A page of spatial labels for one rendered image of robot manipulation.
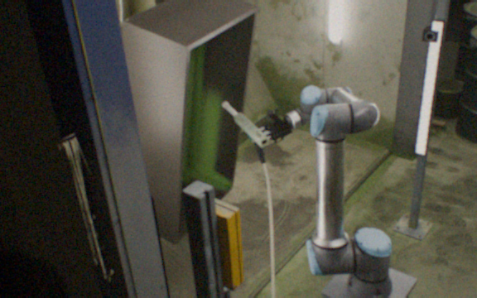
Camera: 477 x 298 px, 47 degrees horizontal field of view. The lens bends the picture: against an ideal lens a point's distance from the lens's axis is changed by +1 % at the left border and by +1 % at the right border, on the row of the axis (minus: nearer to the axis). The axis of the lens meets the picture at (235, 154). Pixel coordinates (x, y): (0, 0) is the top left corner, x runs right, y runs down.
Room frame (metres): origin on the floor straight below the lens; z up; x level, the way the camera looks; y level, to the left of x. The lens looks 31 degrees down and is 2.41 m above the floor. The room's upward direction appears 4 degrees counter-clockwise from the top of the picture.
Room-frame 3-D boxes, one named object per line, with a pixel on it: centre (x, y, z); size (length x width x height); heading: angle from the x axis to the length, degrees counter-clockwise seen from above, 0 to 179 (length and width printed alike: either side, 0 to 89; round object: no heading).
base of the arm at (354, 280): (1.74, -0.54, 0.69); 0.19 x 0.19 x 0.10
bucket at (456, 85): (4.44, -1.94, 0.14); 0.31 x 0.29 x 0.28; 140
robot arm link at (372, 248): (1.74, -0.53, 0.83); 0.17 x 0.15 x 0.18; 89
